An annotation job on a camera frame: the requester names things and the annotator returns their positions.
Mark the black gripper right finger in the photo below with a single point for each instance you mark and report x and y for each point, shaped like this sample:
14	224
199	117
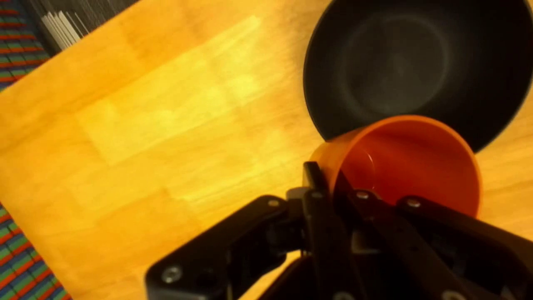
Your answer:
444	251

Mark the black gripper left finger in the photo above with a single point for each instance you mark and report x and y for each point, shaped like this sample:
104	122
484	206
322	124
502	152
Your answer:
244	244

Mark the orange plastic cup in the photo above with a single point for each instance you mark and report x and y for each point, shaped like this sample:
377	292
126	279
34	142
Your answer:
414	159

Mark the black bowl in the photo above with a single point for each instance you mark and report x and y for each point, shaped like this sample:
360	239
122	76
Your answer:
422	61

